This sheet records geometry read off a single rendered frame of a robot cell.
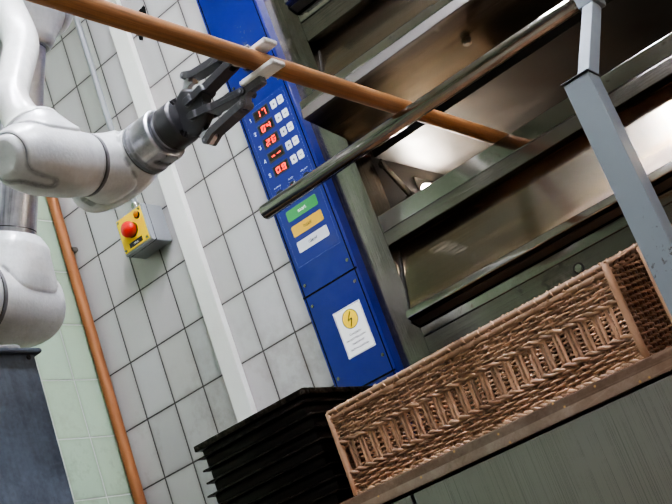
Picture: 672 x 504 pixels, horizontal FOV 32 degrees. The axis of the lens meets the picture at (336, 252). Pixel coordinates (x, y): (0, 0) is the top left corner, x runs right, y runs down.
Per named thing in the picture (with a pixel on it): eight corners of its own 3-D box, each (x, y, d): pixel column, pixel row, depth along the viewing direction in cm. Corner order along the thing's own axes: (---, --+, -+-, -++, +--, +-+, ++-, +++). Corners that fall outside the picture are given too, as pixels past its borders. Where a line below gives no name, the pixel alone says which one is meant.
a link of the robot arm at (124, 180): (177, 181, 191) (119, 176, 180) (115, 225, 199) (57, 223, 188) (155, 124, 194) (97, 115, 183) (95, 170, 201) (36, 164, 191)
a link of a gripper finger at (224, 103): (185, 112, 180) (187, 120, 180) (239, 85, 174) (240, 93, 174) (202, 116, 184) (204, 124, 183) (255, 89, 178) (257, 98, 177)
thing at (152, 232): (146, 259, 288) (135, 224, 291) (173, 241, 283) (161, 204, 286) (124, 257, 282) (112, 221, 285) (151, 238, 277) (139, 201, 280)
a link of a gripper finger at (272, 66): (238, 81, 175) (239, 86, 175) (271, 57, 172) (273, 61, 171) (251, 85, 178) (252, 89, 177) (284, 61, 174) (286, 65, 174)
